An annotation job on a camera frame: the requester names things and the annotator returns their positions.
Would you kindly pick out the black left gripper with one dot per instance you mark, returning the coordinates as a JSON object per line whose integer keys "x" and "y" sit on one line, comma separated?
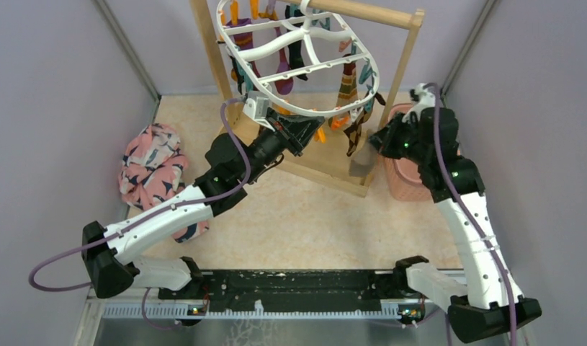
{"x": 294, "y": 131}

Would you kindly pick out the dark sock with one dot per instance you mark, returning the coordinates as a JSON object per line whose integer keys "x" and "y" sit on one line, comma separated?
{"x": 363, "y": 161}

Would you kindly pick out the white plastic sock hanger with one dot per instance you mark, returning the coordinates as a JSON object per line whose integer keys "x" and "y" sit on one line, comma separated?
{"x": 269, "y": 52}

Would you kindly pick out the maroon purple striped sock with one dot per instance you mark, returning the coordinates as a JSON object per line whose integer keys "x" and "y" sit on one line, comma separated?
{"x": 244, "y": 41}

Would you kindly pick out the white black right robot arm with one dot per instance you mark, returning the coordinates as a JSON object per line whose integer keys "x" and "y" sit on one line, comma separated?
{"x": 490, "y": 302}

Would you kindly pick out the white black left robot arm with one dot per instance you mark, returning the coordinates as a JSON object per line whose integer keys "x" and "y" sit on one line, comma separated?
{"x": 114, "y": 255}

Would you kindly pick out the wooden hanger stand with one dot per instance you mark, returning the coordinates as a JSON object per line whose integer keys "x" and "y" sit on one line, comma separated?
{"x": 324, "y": 163}

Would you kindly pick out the orange clothespin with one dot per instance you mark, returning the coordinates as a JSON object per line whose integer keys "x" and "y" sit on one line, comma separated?
{"x": 336, "y": 122}
{"x": 319, "y": 136}

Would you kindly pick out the black white striped sock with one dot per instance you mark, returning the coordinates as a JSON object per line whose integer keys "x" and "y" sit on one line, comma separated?
{"x": 295, "y": 49}

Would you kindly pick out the pink laundry basket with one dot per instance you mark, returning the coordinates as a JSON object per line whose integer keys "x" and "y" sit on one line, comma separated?
{"x": 407, "y": 181}

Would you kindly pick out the pink navy patterned cloth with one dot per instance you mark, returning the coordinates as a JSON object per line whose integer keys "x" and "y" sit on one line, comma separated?
{"x": 152, "y": 167}

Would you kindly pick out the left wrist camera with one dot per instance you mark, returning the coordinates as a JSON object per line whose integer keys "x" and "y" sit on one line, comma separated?
{"x": 255, "y": 108}

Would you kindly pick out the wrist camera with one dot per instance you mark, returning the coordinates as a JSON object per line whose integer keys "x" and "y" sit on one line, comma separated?
{"x": 255, "y": 108}
{"x": 425, "y": 96}

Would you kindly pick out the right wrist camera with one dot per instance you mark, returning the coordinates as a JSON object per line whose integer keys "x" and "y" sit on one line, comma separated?
{"x": 425, "y": 96}

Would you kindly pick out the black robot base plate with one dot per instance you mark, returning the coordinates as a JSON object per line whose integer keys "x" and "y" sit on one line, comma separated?
{"x": 298, "y": 291}

